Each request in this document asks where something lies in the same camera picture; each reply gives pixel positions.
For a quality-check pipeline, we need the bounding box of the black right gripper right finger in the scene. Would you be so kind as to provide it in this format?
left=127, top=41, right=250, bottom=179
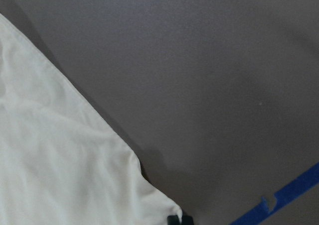
left=181, top=215, right=193, bottom=225

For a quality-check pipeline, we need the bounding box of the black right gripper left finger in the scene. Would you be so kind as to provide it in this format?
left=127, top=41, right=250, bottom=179
left=167, top=215, right=180, bottom=225

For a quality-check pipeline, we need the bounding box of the beige long-sleeve printed shirt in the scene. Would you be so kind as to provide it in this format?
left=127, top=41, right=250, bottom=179
left=0, top=17, right=182, bottom=225

